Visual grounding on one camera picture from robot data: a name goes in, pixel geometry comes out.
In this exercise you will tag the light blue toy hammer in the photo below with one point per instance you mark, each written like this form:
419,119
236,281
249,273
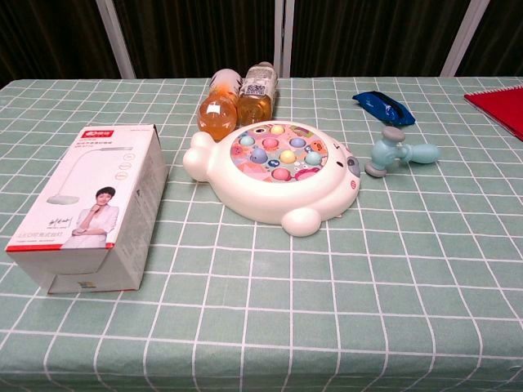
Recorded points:
390,154

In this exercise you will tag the white whack-a-mole toy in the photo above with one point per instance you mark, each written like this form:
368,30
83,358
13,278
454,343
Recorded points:
274,179

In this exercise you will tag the blue snack packet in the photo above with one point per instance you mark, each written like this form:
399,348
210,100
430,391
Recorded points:
384,107

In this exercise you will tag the green checkered tablecloth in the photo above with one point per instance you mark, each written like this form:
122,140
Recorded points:
261,294

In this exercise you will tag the yellow tea bottle QR label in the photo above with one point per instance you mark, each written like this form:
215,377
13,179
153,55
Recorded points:
256,98

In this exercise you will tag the red notebook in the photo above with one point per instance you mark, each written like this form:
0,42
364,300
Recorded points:
500,110

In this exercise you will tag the white desk lamp box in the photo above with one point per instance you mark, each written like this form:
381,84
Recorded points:
90,204

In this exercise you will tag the orange juice bottle white label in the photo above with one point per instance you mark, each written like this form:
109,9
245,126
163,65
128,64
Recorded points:
218,110

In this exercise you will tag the white frame post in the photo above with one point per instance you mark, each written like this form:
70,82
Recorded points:
283,36
463,38
116,36

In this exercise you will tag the dark curtain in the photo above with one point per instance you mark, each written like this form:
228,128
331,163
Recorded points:
196,36

